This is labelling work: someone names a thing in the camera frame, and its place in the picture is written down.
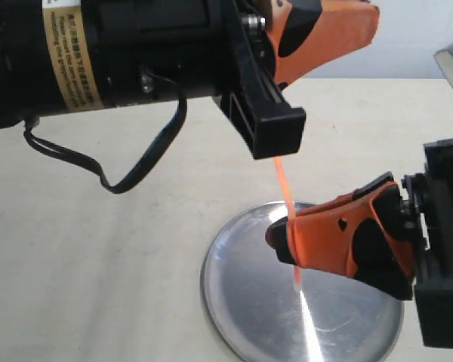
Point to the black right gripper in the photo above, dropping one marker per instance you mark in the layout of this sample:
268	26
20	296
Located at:
360	236

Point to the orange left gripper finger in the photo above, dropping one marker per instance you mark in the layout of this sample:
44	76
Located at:
305	35

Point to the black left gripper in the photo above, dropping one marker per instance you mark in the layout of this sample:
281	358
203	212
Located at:
206	49

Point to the thin red plastic stick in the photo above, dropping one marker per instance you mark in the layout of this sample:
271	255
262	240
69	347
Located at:
291	214

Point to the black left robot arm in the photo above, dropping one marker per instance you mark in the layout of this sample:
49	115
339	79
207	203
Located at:
59	57

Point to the white backdrop cloth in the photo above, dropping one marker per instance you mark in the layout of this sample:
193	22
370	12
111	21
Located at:
409	34

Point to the round silver metal plate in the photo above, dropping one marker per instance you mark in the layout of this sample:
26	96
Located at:
250	298

